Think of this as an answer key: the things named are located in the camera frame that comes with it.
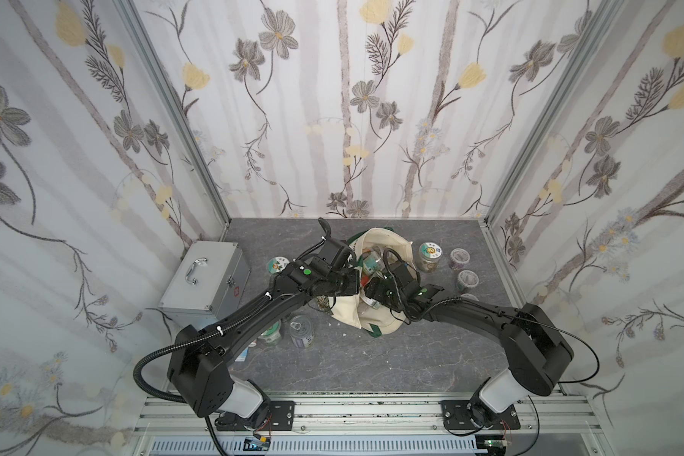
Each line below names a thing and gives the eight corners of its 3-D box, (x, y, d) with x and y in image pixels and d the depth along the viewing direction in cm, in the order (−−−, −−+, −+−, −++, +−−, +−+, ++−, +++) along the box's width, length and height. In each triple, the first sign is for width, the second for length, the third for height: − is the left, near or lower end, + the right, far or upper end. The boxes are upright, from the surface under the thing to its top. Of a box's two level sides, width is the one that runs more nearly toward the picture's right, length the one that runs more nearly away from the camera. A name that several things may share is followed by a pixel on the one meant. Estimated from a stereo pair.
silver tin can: (291, 348, 88) (286, 338, 81) (294, 325, 93) (290, 314, 86) (313, 348, 88) (310, 338, 81) (314, 325, 93) (312, 314, 86)
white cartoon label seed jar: (417, 272, 107) (422, 257, 100) (414, 256, 111) (418, 241, 104) (437, 272, 107) (444, 257, 100) (433, 256, 111) (439, 241, 104)
